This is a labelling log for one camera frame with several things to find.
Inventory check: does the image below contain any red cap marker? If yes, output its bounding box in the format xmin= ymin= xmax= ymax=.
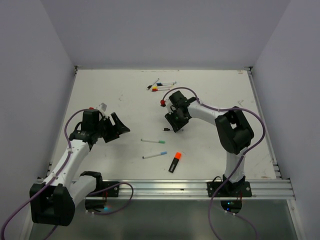
xmin=151 ymin=88 xmax=170 ymax=92

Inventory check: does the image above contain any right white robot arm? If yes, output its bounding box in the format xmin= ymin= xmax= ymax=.
xmin=160 ymin=91 xmax=254 ymax=197

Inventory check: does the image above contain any orange highlighter cap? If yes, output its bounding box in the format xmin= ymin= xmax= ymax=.
xmin=174 ymin=152 xmax=182 ymax=160

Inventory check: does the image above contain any blue cap marker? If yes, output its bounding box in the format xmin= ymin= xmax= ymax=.
xmin=142 ymin=151 xmax=168 ymax=159

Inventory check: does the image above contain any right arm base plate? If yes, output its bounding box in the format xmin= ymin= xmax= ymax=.
xmin=206 ymin=181 xmax=253 ymax=198

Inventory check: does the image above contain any aluminium right side rail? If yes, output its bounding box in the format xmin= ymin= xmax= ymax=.
xmin=245 ymin=66 xmax=283 ymax=180

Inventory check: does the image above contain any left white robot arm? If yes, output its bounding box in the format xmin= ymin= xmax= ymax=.
xmin=29 ymin=108 xmax=130 ymax=227

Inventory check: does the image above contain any black cap marker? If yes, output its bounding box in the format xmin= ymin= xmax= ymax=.
xmin=146 ymin=78 xmax=160 ymax=90

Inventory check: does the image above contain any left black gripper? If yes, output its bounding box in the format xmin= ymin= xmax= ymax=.
xmin=94 ymin=112 xmax=130 ymax=143

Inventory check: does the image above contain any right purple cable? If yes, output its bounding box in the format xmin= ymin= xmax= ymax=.
xmin=161 ymin=86 xmax=266 ymax=240

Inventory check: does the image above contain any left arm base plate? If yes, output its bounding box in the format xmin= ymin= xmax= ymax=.
xmin=85 ymin=181 xmax=120 ymax=198

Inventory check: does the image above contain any aluminium front rail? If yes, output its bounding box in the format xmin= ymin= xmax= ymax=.
xmin=32 ymin=177 xmax=297 ymax=201

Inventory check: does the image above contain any aluminium rail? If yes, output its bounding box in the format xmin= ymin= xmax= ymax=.
xmin=32 ymin=177 xmax=297 ymax=201
xmin=245 ymin=66 xmax=283 ymax=180

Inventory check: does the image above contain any yellow cap marker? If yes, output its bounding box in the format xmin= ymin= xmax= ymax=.
xmin=152 ymin=85 xmax=173 ymax=90

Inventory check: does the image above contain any green cap marker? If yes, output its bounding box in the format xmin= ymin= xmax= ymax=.
xmin=141 ymin=138 xmax=166 ymax=144

